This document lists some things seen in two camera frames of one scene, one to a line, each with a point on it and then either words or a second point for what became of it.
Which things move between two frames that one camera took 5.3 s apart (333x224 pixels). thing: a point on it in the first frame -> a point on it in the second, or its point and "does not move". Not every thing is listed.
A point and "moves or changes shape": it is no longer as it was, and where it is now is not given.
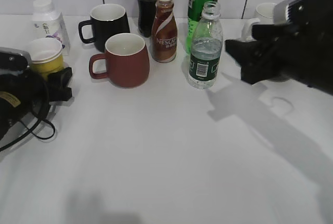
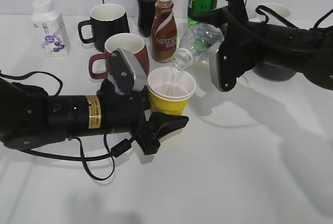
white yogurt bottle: [48, 22] does not move
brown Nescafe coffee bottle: [164, 33] does not move
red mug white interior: [127, 61] does not move
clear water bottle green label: [206, 48] moves or changes shape
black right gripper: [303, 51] -> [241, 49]
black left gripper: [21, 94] -> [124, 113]
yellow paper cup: [47, 56] -> [170, 89]
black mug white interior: [107, 20] does not move
